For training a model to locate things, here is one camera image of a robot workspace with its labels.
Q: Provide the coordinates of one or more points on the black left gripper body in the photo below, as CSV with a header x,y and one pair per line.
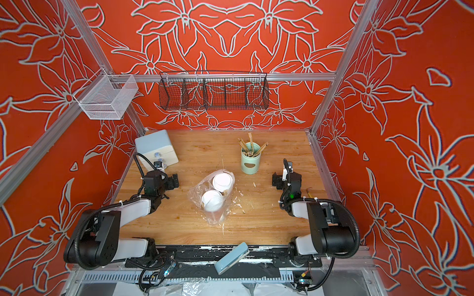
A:
x,y
167,184

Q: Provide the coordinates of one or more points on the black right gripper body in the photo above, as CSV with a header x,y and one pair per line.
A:
x,y
284,184

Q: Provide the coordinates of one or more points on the clear plastic carrier bag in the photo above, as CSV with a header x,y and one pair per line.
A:
x,y
196,192

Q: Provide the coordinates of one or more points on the red milk tea cup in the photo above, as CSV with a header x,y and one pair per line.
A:
x,y
222,182
212,201

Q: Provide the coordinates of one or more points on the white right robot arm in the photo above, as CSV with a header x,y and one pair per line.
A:
x,y
334,231

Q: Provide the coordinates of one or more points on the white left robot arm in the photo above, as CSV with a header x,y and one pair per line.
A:
x,y
96,240

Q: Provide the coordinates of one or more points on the yellow pencil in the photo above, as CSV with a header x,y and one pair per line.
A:
x,y
308,190

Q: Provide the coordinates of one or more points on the white mini drawer box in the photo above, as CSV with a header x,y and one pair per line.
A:
x,y
157,146

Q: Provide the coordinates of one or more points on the mint green tin canister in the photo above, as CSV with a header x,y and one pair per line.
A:
x,y
249,166

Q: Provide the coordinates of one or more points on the wooden stir sticks bundle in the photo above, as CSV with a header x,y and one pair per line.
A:
x,y
252,149

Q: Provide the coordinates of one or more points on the light blue foot pedal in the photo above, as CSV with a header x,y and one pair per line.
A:
x,y
232,258

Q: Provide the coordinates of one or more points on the black wire wall basket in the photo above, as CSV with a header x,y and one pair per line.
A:
x,y
223,91

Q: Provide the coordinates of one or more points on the white wire mesh basket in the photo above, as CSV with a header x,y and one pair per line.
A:
x,y
105,98

